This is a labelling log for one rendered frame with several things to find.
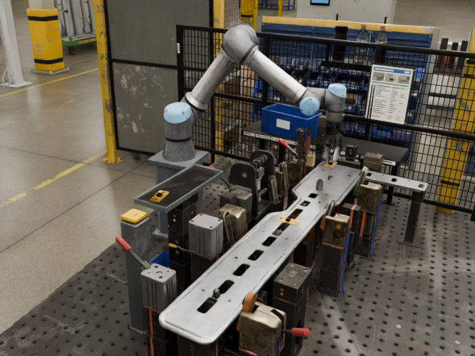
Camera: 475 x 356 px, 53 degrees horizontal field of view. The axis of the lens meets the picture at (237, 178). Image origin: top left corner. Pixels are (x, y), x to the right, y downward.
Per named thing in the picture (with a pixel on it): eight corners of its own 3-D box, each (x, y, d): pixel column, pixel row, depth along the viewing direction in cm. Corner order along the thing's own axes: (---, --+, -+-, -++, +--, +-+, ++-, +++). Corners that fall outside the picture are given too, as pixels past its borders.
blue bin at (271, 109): (305, 142, 257) (307, 119, 252) (259, 130, 274) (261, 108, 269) (320, 135, 269) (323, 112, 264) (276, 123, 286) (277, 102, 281)
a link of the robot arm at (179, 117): (160, 138, 208) (159, 107, 202) (171, 128, 220) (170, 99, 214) (186, 140, 206) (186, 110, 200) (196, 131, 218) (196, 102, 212)
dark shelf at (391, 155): (399, 167, 236) (399, 162, 235) (240, 134, 275) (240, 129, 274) (408, 153, 253) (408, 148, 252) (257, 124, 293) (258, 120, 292)
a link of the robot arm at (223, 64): (165, 119, 217) (234, 20, 193) (176, 109, 230) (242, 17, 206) (185, 135, 218) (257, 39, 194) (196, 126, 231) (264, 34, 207)
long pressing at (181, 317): (218, 352, 122) (218, 348, 122) (149, 321, 132) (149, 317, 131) (365, 171, 233) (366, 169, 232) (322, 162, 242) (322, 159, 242)
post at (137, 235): (143, 336, 167) (136, 227, 149) (127, 328, 170) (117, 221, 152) (157, 323, 173) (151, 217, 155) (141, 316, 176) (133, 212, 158)
